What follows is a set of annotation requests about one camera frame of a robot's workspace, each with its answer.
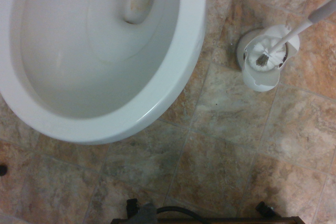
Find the white toilet brush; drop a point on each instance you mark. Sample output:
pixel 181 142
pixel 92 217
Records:
pixel 265 56

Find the white toilet bowl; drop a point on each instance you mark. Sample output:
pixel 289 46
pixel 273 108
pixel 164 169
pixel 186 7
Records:
pixel 78 82

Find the white brush holder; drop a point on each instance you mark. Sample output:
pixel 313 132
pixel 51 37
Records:
pixel 260 82

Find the brown wooden table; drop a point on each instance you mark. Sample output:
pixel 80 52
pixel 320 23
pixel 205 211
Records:
pixel 210 221

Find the black table bracket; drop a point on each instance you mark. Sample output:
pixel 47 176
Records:
pixel 132 208
pixel 263 209

